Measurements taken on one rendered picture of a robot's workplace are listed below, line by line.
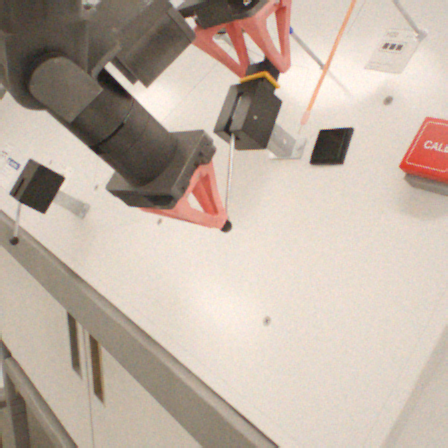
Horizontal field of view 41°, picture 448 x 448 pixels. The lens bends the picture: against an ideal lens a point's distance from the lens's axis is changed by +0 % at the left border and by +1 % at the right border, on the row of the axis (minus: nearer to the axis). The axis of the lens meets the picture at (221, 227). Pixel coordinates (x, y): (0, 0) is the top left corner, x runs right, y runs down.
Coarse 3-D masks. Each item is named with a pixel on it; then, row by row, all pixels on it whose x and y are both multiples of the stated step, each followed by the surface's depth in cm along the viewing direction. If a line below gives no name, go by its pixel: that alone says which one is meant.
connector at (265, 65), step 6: (264, 60) 62; (252, 66) 63; (258, 66) 62; (264, 66) 61; (270, 66) 61; (246, 72) 63; (252, 72) 62; (258, 72) 62; (270, 72) 61; (276, 72) 62; (258, 78) 61; (264, 78) 61; (276, 78) 62; (264, 84) 61; (270, 84) 61
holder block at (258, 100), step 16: (256, 96) 59; (272, 96) 60; (224, 112) 61; (240, 112) 59; (256, 112) 59; (272, 112) 61; (224, 128) 60; (240, 128) 58; (256, 128) 59; (272, 128) 61; (240, 144) 61; (256, 144) 60
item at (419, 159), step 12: (432, 120) 50; (444, 120) 49; (420, 132) 51; (432, 132) 50; (444, 132) 49; (420, 144) 50; (432, 144) 49; (444, 144) 48; (408, 156) 50; (420, 156) 50; (432, 156) 49; (444, 156) 48; (408, 168) 50; (420, 168) 49; (432, 168) 48; (444, 168) 48; (444, 180) 48
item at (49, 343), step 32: (0, 256) 132; (0, 288) 138; (32, 288) 116; (0, 320) 145; (32, 320) 121; (64, 320) 104; (32, 352) 126; (64, 352) 107; (64, 384) 111; (64, 416) 115
